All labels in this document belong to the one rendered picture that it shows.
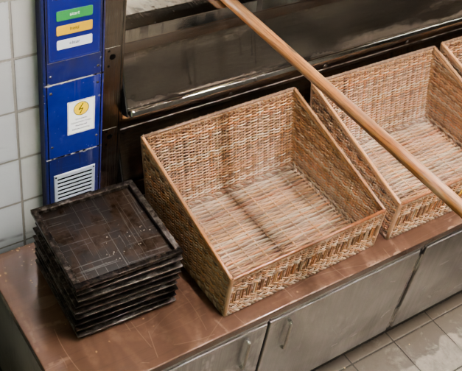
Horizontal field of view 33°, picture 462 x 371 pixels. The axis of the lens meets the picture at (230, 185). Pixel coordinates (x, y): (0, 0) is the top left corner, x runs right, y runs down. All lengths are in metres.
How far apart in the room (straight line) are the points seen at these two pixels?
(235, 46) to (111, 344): 0.88
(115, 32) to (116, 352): 0.79
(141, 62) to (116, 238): 0.47
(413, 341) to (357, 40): 1.12
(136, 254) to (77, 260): 0.14
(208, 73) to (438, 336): 1.38
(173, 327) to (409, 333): 1.17
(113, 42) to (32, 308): 0.71
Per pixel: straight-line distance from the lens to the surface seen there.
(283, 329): 2.28
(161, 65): 2.12
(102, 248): 1.97
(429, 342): 3.00
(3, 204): 2.16
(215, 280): 2.07
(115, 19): 1.96
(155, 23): 2.02
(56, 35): 1.86
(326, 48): 2.45
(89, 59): 1.94
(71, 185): 2.17
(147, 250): 1.97
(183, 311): 2.11
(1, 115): 1.97
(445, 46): 2.87
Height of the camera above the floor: 2.25
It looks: 43 degrees down
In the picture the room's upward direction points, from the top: 10 degrees clockwise
